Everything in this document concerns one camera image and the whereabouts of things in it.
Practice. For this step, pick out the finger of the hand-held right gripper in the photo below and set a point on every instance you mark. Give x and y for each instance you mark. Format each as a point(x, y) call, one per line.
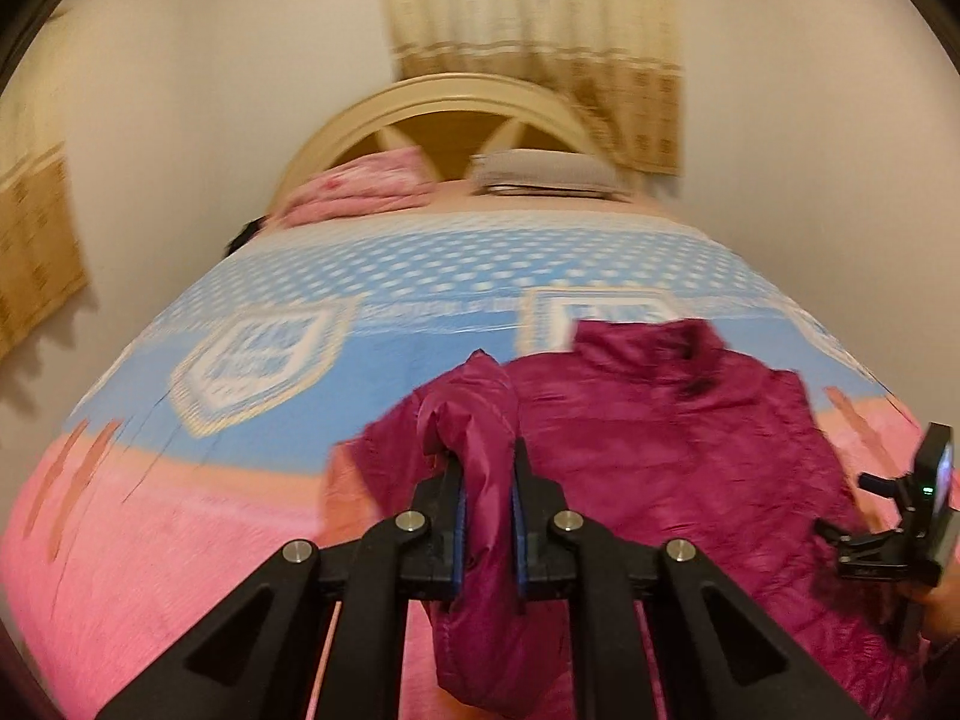
point(870, 551)
point(881, 481)

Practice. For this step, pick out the grey striped pillow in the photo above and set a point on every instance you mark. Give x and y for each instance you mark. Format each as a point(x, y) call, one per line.
point(544, 171)

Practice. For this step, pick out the folded pink floral blanket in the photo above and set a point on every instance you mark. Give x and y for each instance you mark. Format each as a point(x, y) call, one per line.
point(360, 184)

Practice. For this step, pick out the blue and pink printed blanket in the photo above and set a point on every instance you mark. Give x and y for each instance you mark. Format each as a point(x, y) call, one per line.
point(375, 360)

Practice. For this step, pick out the beige patterned side curtain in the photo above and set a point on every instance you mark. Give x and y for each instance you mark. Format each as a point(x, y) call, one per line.
point(30, 240)

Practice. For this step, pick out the cream wooden headboard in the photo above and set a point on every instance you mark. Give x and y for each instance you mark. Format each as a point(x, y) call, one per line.
point(450, 101)

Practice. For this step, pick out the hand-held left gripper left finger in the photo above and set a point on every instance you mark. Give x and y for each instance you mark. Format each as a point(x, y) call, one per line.
point(458, 532)

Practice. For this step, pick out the dark cloth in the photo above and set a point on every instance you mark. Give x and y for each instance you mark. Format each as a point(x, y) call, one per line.
point(244, 234)

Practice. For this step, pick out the maroon puffer jacket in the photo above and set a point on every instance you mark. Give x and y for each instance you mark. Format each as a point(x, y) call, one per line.
point(645, 450)

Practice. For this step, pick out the beige patterned window curtain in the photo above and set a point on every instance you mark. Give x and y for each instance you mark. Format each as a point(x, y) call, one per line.
point(540, 45)

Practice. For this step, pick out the person's right hand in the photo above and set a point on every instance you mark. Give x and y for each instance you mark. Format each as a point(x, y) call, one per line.
point(941, 615)

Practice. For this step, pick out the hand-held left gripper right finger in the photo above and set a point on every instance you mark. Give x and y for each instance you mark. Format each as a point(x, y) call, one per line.
point(517, 540)

